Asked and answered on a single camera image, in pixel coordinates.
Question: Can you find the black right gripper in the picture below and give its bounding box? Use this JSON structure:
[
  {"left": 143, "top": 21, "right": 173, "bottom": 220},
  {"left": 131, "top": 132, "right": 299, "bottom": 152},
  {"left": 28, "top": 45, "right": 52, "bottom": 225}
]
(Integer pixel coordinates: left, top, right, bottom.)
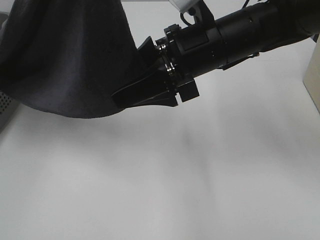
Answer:
[{"left": 111, "top": 24, "right": 199, "bottom": 109}]

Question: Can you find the dark grey towel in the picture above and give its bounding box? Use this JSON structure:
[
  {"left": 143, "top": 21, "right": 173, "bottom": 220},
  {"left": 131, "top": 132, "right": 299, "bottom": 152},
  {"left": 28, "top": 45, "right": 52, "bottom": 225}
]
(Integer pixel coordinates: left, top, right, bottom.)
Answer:
[{"left": 0, "top": 0, "right": 141, "bottom": 120}]

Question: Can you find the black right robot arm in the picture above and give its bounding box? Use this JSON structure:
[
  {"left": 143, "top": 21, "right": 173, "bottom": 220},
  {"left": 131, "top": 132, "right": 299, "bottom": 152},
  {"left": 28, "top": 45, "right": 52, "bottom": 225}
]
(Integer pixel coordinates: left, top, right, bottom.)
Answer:
[{"left": 112, "top": 0, "right": 320, "bottom": 109}]

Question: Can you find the grey perforated plastic basket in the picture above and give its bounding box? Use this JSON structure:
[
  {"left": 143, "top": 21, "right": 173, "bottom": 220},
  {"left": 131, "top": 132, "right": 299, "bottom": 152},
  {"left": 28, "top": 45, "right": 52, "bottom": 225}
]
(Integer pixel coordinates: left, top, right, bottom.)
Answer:
[{"left": 0, "top": 13, "right": 20, "bottom": 133}]

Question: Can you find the beige box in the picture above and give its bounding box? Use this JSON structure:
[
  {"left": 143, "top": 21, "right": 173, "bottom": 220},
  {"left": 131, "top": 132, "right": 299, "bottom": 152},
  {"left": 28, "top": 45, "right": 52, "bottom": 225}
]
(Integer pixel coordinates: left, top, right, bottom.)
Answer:
[{"left": 303, "top": 34, "right": 320, "bottom": 112}]

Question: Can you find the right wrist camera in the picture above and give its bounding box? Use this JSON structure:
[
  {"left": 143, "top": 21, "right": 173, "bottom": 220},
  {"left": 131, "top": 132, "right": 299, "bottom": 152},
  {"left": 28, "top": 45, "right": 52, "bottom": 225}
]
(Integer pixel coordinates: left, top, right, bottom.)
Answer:
[{"left": 168, "top": 0, "right": 200, "bottom": 13}]

